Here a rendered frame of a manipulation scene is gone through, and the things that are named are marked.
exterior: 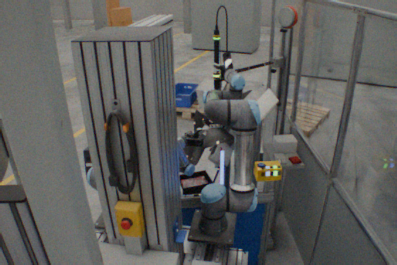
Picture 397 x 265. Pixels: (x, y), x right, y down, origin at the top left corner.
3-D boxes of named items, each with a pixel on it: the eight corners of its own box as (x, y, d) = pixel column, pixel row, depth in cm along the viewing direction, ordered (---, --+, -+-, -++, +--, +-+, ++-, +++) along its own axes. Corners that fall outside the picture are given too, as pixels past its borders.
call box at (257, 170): (276, 173, 218) (278, 159, 213) (281, 182, 209) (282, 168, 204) (253, 174, 217) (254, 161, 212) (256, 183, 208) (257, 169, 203)
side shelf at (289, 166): (289, 145, 280) (290, 142, 278) (303, 168, 248) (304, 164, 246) (262, 147, 278) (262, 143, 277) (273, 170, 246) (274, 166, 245)
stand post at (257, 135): (250, 229, 306) (259, 117, 253) (252, 236, 298) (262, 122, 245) (245, 229, 305) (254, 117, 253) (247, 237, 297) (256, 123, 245)
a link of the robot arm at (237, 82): (232, 92, 176) (232, 76, 173) (226, 86, 186) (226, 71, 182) (246, 91, 178) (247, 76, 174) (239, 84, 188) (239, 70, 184)
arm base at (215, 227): (226, 237, 157) (227, 222, 153) (195, 234, 160) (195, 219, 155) (229, 217, 171) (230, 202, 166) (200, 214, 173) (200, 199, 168)
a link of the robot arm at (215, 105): (202, 128, 143) (203, 105, 190) (227, 128, 143) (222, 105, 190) (201, 102, 140) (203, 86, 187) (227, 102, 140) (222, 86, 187)
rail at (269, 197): (271, 198, 224) (272, 189, 220) (273, 202, 220) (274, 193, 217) (138, 205, 218) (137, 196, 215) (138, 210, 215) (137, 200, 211)
